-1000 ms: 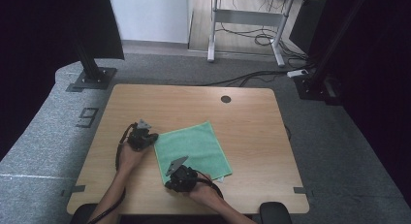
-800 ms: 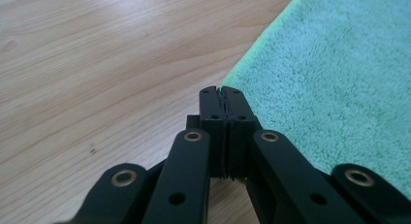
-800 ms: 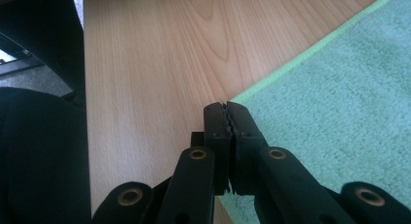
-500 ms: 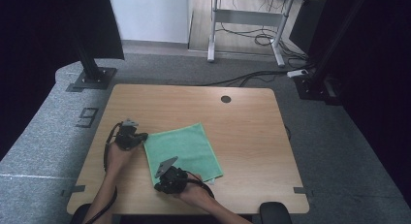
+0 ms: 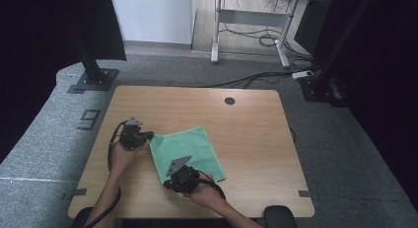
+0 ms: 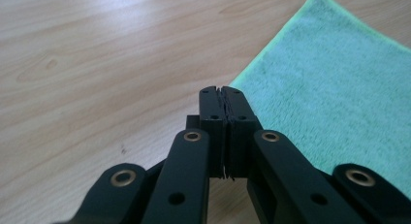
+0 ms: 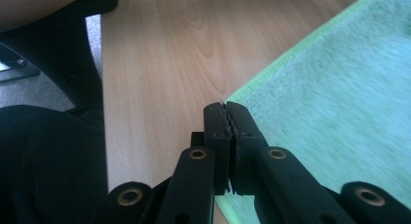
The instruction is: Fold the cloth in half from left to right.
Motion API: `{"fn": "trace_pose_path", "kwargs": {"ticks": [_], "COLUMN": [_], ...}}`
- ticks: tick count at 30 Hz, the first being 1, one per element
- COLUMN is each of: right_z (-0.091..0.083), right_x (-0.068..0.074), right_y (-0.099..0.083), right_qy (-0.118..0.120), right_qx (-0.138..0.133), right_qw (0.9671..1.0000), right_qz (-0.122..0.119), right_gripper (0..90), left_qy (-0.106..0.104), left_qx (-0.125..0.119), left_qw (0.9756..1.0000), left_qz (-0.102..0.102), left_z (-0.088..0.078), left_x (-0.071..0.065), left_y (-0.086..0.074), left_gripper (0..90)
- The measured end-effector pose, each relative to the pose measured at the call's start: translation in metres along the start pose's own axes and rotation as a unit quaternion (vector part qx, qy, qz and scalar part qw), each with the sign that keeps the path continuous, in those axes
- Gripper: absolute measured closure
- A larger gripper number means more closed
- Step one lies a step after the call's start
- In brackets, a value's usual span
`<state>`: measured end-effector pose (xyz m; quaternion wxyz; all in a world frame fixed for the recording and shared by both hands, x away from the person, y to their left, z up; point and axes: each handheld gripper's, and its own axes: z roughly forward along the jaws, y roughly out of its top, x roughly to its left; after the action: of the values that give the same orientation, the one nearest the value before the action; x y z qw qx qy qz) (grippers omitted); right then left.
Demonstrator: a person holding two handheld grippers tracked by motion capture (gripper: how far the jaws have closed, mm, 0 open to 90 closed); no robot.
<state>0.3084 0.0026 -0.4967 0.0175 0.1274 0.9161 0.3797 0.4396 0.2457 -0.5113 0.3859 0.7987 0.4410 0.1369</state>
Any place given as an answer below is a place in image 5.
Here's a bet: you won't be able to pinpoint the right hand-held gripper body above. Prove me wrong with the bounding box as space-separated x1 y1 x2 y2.
166 155 201 193

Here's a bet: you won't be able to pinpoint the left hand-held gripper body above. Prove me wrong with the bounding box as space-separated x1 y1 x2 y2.
117 116 144 152

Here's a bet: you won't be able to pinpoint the green microfiber cloth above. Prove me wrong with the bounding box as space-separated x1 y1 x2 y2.
149 124 228 187

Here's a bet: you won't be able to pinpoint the person's left hand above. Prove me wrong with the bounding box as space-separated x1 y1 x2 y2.
110 141 148 173

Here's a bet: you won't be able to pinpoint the person's right hand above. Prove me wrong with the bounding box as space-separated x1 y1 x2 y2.
181 173 228 209

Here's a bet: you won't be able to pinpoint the left black stand base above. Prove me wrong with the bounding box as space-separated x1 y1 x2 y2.
67 30 120 93

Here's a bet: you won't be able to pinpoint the black chair armrest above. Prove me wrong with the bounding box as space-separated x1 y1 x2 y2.
264 205 299 228
71 206 95 228

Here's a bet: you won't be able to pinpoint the black curtain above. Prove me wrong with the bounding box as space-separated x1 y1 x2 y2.
313 0 418 212
0 0 127 163

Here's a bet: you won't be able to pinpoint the white power strip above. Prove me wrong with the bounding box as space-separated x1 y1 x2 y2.
291 70 314 80

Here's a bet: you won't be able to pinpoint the black metal stand with base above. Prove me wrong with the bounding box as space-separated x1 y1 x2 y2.
299 0 379 104

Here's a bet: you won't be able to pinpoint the black panel under desk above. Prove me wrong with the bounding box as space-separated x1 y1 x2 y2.
294 0 326 55

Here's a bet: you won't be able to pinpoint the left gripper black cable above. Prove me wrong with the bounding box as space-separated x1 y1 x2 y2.
83 120 128 228

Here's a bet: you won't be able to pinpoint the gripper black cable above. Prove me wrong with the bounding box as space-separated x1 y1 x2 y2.
83 120 128 228
196 170 228 201

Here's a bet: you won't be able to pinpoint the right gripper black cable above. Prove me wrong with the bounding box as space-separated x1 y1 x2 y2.
196 170 228 201

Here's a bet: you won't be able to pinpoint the black floor cable bundle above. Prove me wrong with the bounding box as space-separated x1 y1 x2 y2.
200 68 314 90

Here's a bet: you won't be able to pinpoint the coiled black cables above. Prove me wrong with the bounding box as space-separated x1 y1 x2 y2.
220 22 314 63

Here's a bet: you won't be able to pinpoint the white desk frame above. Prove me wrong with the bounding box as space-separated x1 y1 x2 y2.
210 0 333 69

